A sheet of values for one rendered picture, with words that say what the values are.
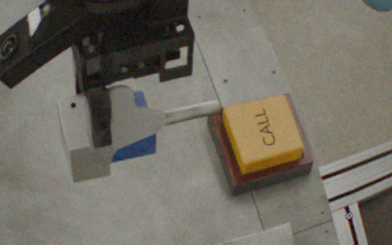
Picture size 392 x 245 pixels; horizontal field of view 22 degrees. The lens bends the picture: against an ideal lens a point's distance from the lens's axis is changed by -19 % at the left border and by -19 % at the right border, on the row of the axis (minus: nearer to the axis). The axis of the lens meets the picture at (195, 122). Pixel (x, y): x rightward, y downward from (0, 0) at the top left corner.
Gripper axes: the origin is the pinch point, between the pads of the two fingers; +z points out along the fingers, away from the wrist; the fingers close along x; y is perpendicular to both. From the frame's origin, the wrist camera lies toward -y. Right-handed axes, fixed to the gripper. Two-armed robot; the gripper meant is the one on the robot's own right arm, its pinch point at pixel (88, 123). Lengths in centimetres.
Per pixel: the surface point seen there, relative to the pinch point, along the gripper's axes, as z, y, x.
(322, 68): 95, 55, 58
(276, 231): 6.0, 12.9, -10.7
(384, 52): 95, 73, 59
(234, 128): 11.3, 13.6, 2.9
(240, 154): 11.4, 13.3, 0.5
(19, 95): 14.9, -5.7, 14.6
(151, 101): 15.0, 8.1, 9.7
